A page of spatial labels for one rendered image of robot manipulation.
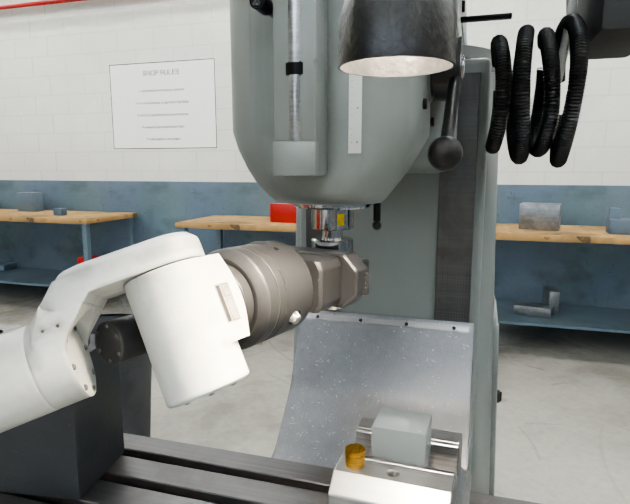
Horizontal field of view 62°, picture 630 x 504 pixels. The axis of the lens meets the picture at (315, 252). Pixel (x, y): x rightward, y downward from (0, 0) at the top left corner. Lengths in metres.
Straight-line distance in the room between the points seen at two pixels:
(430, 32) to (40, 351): 0.32
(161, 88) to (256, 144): 5.20
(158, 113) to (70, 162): 1.22
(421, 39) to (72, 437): 0.64
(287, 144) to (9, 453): 0.57
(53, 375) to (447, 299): 0.71
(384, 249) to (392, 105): 0.50
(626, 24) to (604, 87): 4.09
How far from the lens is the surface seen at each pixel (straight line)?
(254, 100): 0.53
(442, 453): 0.68
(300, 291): 0.47
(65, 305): 0.40
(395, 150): 0.51
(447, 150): 0.46
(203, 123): 5.44
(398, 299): 0.98
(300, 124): 0.47
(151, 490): 0.81
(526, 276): 4.86
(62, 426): 0.78
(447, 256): 0.95
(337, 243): 0.57
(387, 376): 0.97
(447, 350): 0.97
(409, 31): 0.32
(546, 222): 4.27
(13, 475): 0.85
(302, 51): 0.47
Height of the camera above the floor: 1.35
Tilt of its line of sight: 9 degrees down
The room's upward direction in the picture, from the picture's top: straight up
